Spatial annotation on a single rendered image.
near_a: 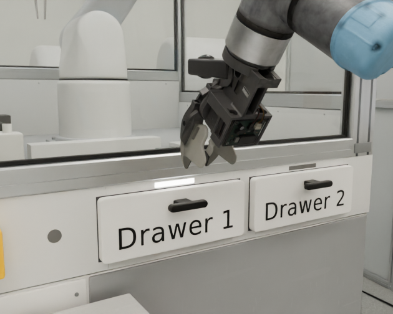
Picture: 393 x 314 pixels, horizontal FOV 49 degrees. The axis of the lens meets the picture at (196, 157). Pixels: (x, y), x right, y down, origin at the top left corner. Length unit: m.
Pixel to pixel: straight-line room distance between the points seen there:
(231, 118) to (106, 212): 0.28
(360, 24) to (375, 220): 2.31
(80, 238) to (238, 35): 0.41
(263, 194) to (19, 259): 0.46
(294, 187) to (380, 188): 1.74
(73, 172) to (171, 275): 0.27
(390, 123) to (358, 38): 2.14
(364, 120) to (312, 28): 0.64
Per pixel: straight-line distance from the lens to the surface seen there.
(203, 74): 0.64
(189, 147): 0.65
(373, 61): 0.46
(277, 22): 0.53
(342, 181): 1.05
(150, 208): 0.75
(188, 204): 0.74
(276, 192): 0.91
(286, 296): 1.04
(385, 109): 2.61
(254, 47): 0.54
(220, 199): 0.82
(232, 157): 0.66
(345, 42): 0.46
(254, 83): 0.55
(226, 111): 0.56
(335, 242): 1.10
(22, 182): 0.70
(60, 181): 0.71
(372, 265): 2.81
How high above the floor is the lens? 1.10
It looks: 9 degrees down
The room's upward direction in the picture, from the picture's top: straight up
